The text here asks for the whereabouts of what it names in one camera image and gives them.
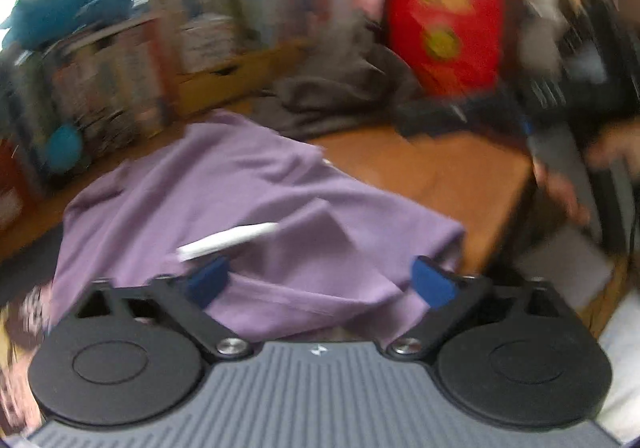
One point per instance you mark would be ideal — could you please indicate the wooden drawer organizer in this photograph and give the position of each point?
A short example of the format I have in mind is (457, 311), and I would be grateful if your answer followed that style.
(225, 83)

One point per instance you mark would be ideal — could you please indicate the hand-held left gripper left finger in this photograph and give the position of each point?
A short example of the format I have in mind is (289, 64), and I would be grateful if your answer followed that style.
(205, 280)

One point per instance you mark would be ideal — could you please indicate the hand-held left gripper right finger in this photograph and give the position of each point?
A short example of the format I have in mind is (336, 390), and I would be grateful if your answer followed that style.
(432, 283)

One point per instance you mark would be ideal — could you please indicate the round blue plush ball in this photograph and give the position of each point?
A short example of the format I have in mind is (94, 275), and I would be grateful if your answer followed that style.
(64, 148)

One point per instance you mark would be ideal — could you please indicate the row of small thin books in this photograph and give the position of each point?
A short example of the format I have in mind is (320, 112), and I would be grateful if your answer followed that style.
(280, 13)

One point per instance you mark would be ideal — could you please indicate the grey-brown garment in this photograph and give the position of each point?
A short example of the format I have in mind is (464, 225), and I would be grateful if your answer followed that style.
(340, 88)

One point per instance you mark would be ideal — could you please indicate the red box with gold print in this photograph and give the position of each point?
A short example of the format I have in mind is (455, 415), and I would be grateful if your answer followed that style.
(440, 3)

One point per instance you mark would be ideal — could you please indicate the row of tall books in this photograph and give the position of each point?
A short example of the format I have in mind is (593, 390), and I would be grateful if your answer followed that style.
(100, 93)

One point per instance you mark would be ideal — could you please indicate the person's right hand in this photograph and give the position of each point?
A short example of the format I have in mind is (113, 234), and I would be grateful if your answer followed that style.
(560, 188)

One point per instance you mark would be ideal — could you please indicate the purple shirt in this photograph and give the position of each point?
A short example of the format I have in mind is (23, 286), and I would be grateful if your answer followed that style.
(200, 188)

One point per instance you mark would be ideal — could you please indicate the white paper tag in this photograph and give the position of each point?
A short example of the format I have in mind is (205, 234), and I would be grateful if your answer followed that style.
(225, 240)

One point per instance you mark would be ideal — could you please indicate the cartoon printed mat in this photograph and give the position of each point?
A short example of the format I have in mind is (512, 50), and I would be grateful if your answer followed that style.
(32, 308)

